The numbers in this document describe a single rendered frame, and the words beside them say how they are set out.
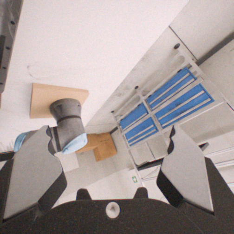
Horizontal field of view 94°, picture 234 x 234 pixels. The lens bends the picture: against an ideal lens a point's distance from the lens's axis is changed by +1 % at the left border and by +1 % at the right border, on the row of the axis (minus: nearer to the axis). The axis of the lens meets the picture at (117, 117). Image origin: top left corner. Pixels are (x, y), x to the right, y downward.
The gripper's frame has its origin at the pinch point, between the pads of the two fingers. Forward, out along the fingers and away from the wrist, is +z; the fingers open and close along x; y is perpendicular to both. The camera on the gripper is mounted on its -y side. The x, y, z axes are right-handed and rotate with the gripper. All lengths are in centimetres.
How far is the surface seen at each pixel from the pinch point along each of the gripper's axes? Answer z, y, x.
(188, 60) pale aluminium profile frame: 144, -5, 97
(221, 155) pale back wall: 113, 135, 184
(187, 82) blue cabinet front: 133, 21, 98
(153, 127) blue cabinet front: 139, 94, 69
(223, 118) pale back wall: 140, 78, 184
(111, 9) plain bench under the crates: 30.9, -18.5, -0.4
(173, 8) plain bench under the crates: 38.5, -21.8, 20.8
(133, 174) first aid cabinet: 184, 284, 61
